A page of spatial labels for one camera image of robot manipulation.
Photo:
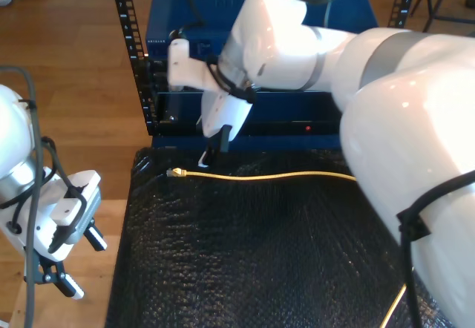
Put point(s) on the black bubble wrap mat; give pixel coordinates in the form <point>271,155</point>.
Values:
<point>241,250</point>

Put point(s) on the black metal stool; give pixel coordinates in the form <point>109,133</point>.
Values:
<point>445,19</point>

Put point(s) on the blue network switch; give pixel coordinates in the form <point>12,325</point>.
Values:
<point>215,1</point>

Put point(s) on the black rack server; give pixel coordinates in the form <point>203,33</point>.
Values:
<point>159,79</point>

